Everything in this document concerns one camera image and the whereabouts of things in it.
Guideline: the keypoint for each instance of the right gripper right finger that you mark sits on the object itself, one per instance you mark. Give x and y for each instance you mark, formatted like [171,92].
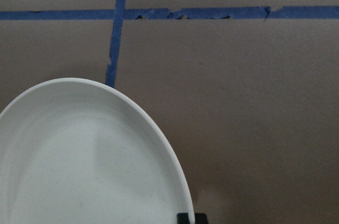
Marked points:
[200,218]

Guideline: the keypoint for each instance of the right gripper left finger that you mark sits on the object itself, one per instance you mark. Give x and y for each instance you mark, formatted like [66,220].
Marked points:
[182,218]

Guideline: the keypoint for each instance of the cream round plate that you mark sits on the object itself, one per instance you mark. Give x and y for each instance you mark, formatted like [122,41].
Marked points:
[77,151]

